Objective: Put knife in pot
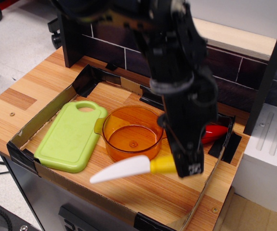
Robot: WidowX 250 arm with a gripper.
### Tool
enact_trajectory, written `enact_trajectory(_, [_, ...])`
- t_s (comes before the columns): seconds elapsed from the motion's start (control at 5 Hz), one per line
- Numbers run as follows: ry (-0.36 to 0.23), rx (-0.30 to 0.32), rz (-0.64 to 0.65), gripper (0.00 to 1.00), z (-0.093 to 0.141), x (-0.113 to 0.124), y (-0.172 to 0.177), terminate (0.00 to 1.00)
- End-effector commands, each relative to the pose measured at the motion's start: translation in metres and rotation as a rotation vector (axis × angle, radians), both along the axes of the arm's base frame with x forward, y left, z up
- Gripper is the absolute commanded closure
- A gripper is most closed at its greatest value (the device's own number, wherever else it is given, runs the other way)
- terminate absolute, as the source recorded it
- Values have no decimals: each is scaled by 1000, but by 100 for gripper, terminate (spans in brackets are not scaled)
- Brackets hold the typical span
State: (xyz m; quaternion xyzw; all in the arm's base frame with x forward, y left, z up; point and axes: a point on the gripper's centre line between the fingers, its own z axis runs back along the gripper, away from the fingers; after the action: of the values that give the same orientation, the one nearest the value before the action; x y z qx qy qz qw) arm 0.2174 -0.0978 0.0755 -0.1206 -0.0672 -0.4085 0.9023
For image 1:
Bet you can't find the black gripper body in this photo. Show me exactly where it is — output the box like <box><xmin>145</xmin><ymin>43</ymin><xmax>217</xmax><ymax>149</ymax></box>
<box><xmin>135</xmin><ymin>0</ymin><xmax>218</xmax><ymax>135</ymax></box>

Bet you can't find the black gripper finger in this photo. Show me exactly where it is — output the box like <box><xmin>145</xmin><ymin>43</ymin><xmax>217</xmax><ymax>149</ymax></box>
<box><xmin>162</xmin><ymin>115</ymin><xmax>204</xmax><ymax>178</ymax></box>

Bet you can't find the white knife yellow handle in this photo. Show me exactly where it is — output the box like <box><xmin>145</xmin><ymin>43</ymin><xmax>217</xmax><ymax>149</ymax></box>
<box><xmin>90</xmin><ymin>155</ymin><xmax>177</xmax><ymax>184</ymax></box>

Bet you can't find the orange transparent pot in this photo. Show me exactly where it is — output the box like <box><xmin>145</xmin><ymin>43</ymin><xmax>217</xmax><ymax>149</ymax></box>
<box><xmin>94</xmin><ymin>105</ymin><xmax>167</xmax><ymax>161</ymax></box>

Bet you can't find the red toy chili pepper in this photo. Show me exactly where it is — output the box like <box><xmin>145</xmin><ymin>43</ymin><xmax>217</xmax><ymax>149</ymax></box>
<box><xmin>201</xmin><ymin>125</ymin><xmax>228</xmax><ymax>144</ymax></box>

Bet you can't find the light wooden shelf board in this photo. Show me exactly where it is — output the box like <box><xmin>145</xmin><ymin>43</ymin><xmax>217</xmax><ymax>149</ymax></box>
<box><xmin>193</xmin><ymin>18</ymin><xmax>277</xmax><ymax>61</ymax></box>

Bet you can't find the white sink drainboard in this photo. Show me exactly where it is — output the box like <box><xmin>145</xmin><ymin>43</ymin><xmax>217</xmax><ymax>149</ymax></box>
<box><xmin>233</xmin><ymin>104</ymin><xmax>277</xmax><ymax>212</ymax></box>

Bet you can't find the green cutting board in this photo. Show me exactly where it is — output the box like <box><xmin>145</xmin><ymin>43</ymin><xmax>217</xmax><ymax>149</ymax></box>
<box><xmin>34</xmin><ymin>101</ymin><xmax>107</xmax><ymax>173</ymax></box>

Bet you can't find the black shelf post right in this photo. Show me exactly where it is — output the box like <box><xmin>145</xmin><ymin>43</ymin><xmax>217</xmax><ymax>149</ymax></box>
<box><xmin>243</xmin><ymin>0</ymin><xmax>277</xmax><ymax>136</ymax></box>

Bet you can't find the black shelf post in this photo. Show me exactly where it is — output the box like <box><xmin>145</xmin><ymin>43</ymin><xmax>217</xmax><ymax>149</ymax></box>
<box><xmin>57</xmin><ymin>12</ymin><xmax>85</xmax><ymax>68</ymax></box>
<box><xmin>243</xmin><ymin>0</ymin><xmax>277</xmax><ymax>136</ymax></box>

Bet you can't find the black shelf post left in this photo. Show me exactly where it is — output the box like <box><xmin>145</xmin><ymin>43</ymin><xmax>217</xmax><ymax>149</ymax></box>
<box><xmin>57</xmin><ymin>12</ymin><xmax>85</xmax><ymax>68</ymax></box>

